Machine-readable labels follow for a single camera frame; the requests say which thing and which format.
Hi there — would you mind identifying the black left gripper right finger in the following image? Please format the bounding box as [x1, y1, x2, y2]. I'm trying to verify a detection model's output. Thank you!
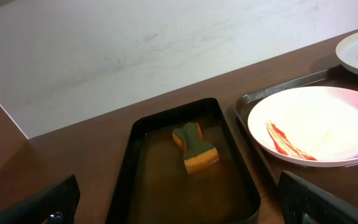
[278, 171, 358, 224]

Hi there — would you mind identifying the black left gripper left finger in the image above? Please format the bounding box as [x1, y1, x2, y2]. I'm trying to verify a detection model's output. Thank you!
[0, 175, 80, 224]

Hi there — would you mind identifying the pink plate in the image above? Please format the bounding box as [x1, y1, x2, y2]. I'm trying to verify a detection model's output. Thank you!
[247, 86, 358, 167]

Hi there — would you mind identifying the orange green sponge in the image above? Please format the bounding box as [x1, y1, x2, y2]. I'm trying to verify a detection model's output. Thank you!
[172, 123, 219, 174]

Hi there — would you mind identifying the brown serving tray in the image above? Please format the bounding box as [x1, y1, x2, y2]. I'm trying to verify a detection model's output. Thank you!
[234, 65, 358, 208]

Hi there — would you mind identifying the black water tray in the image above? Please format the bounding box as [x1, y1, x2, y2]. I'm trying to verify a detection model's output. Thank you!
[106, 98, 261, 223]

